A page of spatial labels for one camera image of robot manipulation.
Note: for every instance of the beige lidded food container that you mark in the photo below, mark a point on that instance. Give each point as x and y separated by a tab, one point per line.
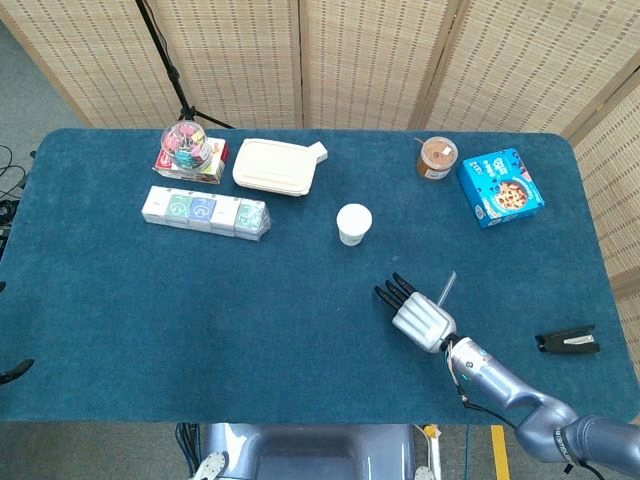
272	167

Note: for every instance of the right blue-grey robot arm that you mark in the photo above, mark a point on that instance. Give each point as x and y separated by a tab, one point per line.
510	390

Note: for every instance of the wrapped pack of tissue packets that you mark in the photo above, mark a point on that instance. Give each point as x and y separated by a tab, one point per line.
205	212

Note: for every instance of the blue-grey robot torso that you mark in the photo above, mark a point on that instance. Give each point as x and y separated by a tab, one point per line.
310	450

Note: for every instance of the white paper cup with lid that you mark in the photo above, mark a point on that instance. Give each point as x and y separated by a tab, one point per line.
353	224

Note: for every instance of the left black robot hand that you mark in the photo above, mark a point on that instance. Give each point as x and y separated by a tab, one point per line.
17	370

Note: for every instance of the blue cookie box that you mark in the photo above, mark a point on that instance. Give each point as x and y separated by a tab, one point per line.
500	187

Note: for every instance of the black tripod stand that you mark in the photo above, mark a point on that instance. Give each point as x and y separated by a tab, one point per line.
172	70

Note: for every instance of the clear plastic straw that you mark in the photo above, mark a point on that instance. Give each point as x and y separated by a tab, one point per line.
446	289

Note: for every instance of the clear jar of rubber bands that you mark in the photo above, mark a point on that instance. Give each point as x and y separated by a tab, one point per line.
437	157

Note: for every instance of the blue fabric table cover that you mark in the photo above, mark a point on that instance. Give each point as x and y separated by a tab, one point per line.
250	320

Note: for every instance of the clear jar of binder clips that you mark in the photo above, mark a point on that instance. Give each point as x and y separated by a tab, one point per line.
184	145

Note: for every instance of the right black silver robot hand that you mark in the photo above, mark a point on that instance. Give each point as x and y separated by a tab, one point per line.
422	317

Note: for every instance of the red and white carton box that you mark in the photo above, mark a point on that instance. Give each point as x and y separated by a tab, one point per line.
212	167

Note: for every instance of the black stapler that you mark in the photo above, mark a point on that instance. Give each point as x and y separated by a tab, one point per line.
567	342

